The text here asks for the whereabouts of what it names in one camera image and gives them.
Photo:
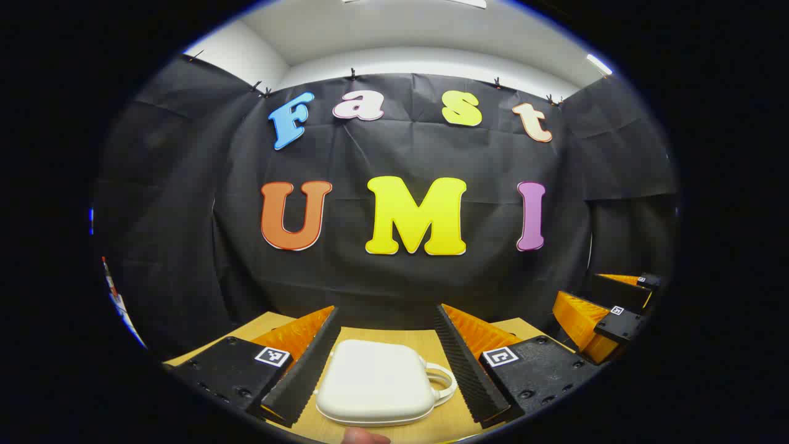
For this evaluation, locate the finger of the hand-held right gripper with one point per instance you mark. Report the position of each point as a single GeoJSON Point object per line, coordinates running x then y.
{"type": "Point", "coordinates": [619, 324]}
{"type": "Point", "coordinates": [616, 290]}

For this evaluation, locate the ceiling light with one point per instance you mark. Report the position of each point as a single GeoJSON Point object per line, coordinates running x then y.
{"type": "Point", "coordinates": [468, 3]}
{"type": "Point", "coordinates": [599, 64]}

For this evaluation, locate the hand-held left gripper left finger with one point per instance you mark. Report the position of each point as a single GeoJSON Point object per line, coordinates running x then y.
{"type": "Point", "coordinates": [308, 376]}

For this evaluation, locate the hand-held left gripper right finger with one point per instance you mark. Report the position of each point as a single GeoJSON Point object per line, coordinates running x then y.
{"type": "Point", "coordinates": [462, 370]}

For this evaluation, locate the white suitcase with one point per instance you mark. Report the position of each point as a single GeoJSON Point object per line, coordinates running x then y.
{"type": "Point", "coordinates": [376, 382]}

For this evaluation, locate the white display screen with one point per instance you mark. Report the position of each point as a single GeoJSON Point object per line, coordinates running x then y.
{"type": "Point", "coordinates": [117, 302]}

